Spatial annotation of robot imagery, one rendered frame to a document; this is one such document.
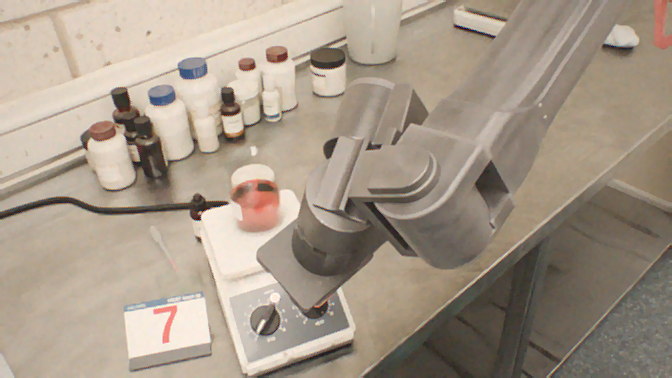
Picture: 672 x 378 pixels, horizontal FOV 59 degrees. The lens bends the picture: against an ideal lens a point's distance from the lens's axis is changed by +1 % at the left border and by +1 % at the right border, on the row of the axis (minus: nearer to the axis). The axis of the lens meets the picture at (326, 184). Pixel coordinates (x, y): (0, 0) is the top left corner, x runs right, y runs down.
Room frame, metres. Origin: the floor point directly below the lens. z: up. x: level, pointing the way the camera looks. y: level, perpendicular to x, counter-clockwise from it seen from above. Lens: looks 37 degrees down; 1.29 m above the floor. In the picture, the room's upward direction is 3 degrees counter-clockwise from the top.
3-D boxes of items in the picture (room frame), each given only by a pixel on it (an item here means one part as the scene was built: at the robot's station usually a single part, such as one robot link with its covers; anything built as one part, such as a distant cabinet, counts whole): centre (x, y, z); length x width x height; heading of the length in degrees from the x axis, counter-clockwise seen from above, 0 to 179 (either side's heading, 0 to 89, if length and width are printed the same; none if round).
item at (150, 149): (0.78, 0.28, 0.80); 0.04 x 0.04 x 0.10
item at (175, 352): (0.44, 0.19, 0.77); 0.09 x 0.06 x 0.04; 100
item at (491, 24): (1.28, -0.46, 0.77); 0.26 x 0.19 x 0.05; 43
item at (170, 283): (0.52, 0.19, 0.76); 0.06 x 0.06 x 0.02
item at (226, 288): (0.50, 0.07, 0.79); 0.22 x 0.13 x 0.08; 19
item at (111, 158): (0.76, 0.33, 0.80); 0.06 x 0.06 x 0.10
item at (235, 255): (0.52, 0.08, 0.83); 0.12 x 0.12 x 0.01; 19
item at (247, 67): (0.99, 0.13, 0.79); 0.05 x 0.05 x 0.09
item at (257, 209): (0.54, 0.08, 0.88); 0.07 x 0.06 x 0.08; 177
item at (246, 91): (0.93, 0.14, 0.78); 0.06 x 0.06 x 0.07
